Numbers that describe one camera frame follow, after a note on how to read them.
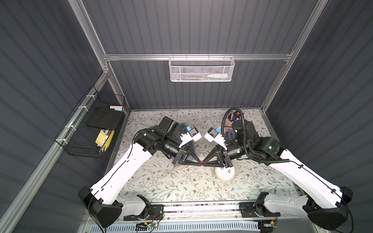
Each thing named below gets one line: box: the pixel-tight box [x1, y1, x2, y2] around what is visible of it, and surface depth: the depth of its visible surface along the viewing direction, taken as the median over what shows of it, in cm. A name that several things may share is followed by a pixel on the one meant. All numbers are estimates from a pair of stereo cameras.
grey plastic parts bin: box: [173, 123, 188, 140], surface depth 55 cm
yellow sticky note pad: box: [95, 129, 107, 147], surface depth 70 cm
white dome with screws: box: [214, 166, 236, 182], surface depth 80 cm
